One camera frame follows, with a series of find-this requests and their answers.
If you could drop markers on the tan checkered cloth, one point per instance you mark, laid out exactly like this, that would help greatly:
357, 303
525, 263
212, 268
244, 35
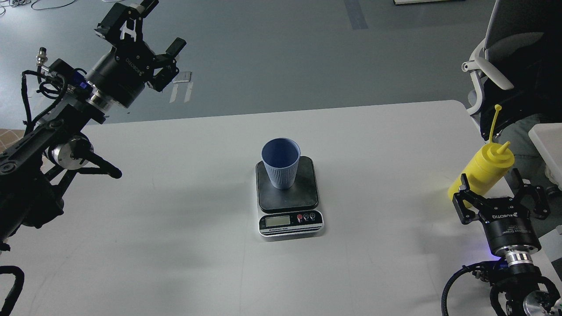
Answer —
9, 137

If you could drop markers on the blue ribbed cup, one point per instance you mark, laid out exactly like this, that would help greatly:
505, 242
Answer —
281, 157

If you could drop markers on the white plastic box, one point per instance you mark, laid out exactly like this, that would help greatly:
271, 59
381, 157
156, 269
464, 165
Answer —
547, 138

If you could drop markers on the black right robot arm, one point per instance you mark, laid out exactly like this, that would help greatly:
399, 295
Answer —
517, 286

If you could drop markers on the digital kitchen scale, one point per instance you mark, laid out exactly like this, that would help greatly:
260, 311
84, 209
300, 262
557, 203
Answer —
290, 212

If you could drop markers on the metal floor plate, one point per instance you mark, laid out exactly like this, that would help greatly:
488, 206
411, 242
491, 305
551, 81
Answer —
183, 77

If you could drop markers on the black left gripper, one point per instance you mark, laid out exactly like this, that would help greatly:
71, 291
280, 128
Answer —
122, 74

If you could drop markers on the grey office chair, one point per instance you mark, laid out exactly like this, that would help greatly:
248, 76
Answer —
516, 69

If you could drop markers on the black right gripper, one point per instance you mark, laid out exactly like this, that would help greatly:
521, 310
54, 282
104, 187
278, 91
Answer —
506, 221

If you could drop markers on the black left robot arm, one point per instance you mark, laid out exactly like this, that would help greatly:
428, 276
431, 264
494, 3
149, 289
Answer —
59, 100

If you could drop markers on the yellow squeeze bottle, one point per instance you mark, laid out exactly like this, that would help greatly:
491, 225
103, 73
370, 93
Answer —
490, 163

